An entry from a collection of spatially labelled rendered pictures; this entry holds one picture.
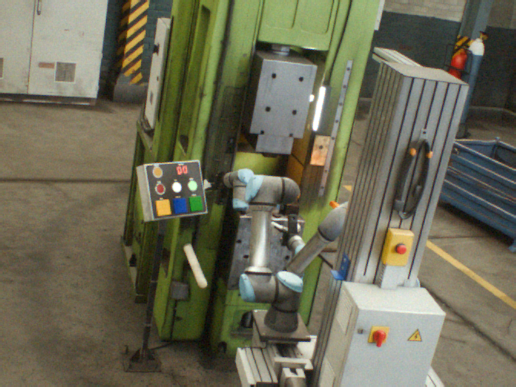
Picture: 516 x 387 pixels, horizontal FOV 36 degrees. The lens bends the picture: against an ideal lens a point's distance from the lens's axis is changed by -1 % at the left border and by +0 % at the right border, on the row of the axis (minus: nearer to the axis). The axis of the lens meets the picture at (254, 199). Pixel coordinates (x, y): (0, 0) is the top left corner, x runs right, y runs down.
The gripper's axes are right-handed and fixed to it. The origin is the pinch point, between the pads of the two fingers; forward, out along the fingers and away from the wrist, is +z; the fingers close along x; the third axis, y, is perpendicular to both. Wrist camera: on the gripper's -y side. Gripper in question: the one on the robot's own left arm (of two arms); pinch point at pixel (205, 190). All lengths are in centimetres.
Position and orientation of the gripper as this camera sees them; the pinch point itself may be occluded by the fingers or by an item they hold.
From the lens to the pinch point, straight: 401.5
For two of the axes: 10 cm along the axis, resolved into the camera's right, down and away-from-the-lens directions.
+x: -7.6, 0.9, -6.5
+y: -1.6, -9.9, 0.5
